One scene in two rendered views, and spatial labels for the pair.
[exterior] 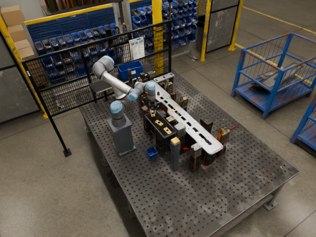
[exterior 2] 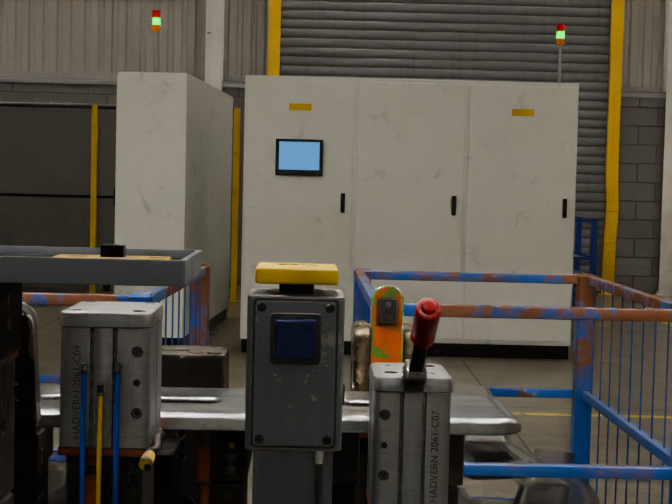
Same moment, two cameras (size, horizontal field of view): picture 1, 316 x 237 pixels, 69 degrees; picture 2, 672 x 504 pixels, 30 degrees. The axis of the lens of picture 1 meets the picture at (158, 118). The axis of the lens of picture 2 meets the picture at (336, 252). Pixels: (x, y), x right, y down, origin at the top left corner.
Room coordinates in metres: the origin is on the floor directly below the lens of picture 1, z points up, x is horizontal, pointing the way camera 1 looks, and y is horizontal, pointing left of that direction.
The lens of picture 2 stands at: (0.89, 0.65, 1.22)
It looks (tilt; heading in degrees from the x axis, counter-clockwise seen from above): 3 degrees down; 299
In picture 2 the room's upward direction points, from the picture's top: 1 degrees clockwise
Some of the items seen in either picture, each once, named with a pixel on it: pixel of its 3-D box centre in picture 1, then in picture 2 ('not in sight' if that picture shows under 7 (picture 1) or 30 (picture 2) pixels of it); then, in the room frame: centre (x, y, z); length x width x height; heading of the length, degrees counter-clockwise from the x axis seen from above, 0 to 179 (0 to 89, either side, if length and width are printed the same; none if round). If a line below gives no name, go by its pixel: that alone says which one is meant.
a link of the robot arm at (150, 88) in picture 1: (150, 88); not in sight; (1.67, 0.05, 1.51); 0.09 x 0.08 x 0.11; 64
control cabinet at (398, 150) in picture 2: not in sight; (407, 187); (4.90, -7.73, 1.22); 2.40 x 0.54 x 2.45; 30
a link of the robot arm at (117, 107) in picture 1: (116, 109); not in sight; (1.70, 0.39, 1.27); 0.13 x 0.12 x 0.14; 154
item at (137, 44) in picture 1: (137, 48); not in sight; (2.88, 0.24, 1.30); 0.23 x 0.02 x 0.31; 120
